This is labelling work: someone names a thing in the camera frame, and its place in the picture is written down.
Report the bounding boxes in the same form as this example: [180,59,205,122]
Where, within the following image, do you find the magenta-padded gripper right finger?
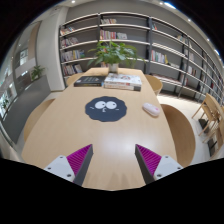
[134,143,184,185]

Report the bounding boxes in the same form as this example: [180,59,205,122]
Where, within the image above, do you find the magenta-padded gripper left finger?
[43,143,94,187]

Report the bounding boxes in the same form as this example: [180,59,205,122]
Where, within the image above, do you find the pale pink computer mouse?
[142,102,161,118]

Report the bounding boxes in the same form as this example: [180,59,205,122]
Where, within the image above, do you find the dark cloud-shaped mouse pad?
[84,96,128,123]

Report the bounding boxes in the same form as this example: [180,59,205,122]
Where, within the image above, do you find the black hardcover book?
[73,75,107,88]

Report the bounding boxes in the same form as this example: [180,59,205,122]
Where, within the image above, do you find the white book with orange spine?
[103,82,142,92]

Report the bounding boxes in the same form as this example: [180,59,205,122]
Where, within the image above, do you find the small green background plant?
[30,64,46,81]

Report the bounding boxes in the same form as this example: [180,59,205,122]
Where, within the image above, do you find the white illustrated thick book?
[104,73,143,88]

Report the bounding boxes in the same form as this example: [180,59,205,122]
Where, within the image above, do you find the grey bookshelf unit with books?
[59,11,224,104]

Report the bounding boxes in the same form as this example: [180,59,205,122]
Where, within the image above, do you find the green plant in white pot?
[87,40,144,74]

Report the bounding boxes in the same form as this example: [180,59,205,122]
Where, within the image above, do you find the ceiling lights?
[159,0,221,56]

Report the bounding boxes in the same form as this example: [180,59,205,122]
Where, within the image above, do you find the open-frame wooden chair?
[191,93,224,158]

